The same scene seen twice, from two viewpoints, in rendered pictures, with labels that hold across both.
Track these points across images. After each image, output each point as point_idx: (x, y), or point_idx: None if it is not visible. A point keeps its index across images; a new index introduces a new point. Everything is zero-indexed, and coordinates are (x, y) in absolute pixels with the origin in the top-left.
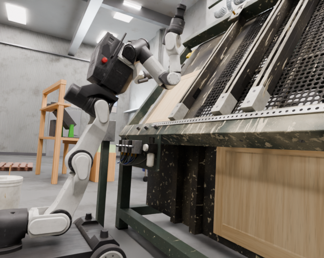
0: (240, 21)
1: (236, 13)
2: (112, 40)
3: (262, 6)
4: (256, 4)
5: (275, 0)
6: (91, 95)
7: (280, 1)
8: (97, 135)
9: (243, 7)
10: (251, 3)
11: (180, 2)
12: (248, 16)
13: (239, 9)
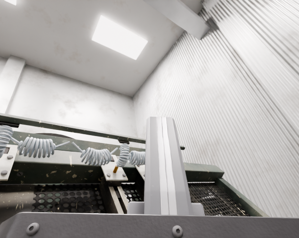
0: None
1: None
2: None
3: (55, 175)
4: (47, 168)
5: (80, 176)
6: None
7: (117, 197)
8: None
9: (15, 160)
10: (39, 162)
11: (179, 157)
12: (9, 178)
13: (1, 157)
